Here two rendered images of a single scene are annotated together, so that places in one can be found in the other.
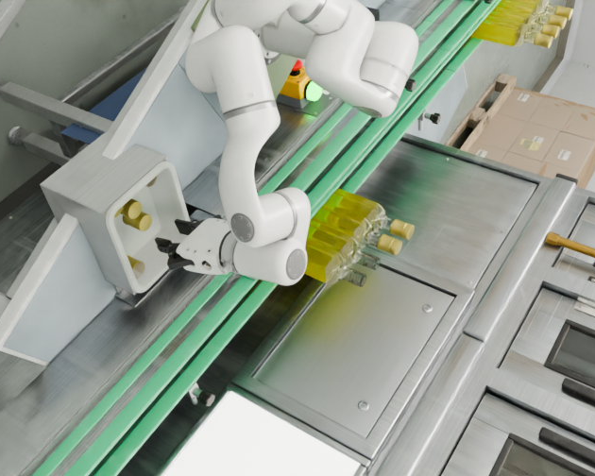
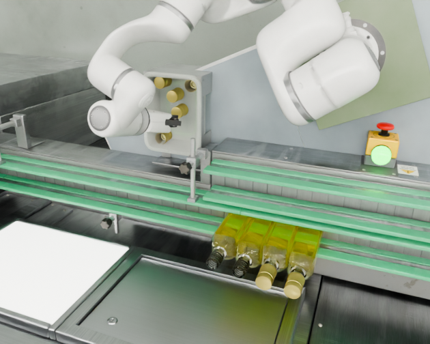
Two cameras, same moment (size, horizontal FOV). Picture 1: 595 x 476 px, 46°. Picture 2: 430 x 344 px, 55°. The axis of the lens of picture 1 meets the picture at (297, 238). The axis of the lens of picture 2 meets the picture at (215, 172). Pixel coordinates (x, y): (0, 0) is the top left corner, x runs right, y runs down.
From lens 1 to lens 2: 1.23 m
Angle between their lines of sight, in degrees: 61
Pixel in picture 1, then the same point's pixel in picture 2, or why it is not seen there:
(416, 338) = not seen: outside the picture
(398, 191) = (413, 331)
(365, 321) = (207, 312)
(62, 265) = not seen: hidden behind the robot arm
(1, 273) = not seen: hidden behind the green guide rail
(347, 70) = (265, 41)
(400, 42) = (336, 52)
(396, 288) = (256, 331)
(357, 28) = (299, 13)
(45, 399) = (85, 151)
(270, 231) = (92, 72)
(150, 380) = (97, 179)
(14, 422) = (72, 147)
